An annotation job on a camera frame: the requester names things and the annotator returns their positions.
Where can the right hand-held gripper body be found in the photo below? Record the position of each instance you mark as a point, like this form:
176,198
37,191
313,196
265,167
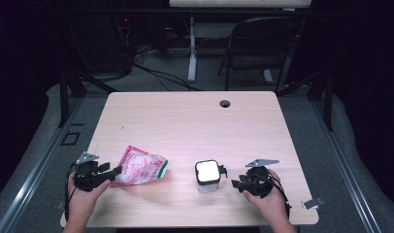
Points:
259,181

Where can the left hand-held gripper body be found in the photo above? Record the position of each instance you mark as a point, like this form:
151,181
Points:
86,176

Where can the pink and white plastic bag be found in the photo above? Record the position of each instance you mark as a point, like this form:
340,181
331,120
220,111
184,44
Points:
140,168

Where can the person's right hand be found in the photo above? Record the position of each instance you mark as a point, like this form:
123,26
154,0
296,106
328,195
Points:
272,204

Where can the person's left hand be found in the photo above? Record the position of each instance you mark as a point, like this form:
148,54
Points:
82,204

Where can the grey tape piece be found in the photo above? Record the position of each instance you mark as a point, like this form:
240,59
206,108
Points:
59,205
312,203

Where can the black metal stand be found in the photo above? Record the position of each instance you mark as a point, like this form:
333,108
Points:
64,97
328,103

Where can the dark computer tower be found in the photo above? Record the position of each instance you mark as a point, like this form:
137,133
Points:
98,45

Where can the white desk leg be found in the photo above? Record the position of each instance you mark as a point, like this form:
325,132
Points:
192,58

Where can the black folding chair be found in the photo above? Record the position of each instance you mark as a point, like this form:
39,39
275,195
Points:
263,35

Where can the metal floor rail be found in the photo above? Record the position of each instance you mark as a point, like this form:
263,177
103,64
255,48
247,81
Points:
344,168
39,168

